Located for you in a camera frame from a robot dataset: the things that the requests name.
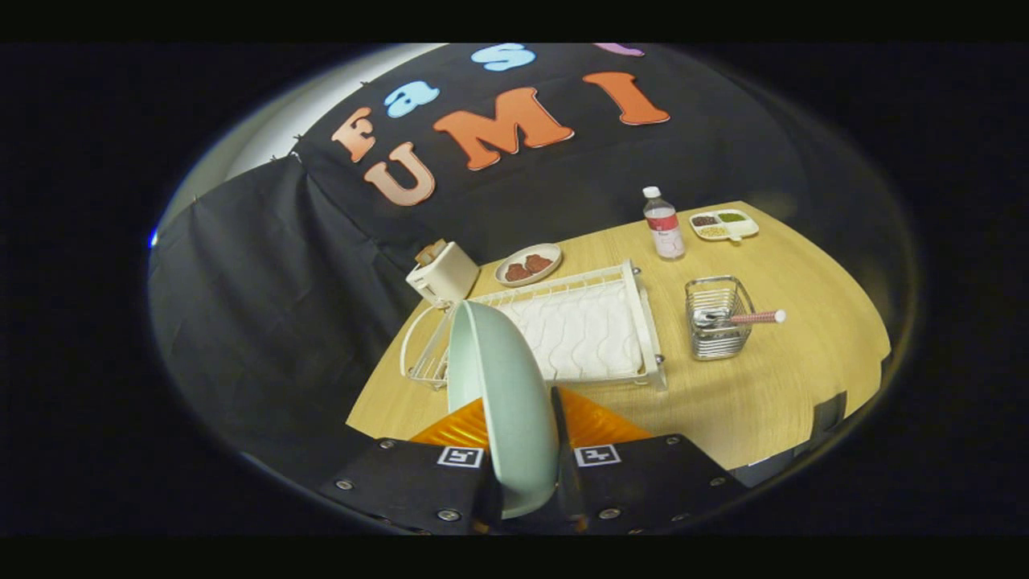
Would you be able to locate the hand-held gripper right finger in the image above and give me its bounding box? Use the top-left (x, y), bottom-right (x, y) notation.
top-left (550, 385), bottom-right (749, 536)

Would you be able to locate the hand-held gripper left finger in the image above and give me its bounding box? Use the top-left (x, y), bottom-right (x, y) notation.
top-left (318, 397), bottom-right (504, 536)

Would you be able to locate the pale green plate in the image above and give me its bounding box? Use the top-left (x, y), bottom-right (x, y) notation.
top-left (447, 300), bottom-right (560, 519)

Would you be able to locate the white wire dish rack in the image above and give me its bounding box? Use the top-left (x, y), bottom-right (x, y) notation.
top-left (400, 259), bottom-right (668, 392)

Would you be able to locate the metal wire basket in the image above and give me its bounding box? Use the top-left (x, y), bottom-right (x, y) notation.
top-left (685, 276), bottom-right (756, 360)

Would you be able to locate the pink handled spoon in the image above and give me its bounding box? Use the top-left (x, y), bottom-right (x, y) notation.
top-left (693, 309), bottom-right (787, 329)

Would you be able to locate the small white oval plate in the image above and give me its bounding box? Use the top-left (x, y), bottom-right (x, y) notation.
top-left (494, 243), bottom-right (564, 288)

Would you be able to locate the white sectioned snack dish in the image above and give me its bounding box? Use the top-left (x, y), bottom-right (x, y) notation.
top-left (689, 208), bottom-right (760, 243)

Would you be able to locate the dark rectangular object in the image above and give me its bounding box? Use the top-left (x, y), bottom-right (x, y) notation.
top-left (812, 392), bottom-right (849, 435)

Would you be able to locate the white toaster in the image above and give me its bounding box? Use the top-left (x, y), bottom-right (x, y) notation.
top-left (405, 241), bottom-right (481, 309)

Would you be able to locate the clear plastic water bottle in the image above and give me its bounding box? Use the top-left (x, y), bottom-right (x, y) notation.
top-left (642, 186), bottom-right (687, 261)

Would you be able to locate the black backdrop cloth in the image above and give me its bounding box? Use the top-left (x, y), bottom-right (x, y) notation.
top-left (147, 43), bottom-right (885, 483)

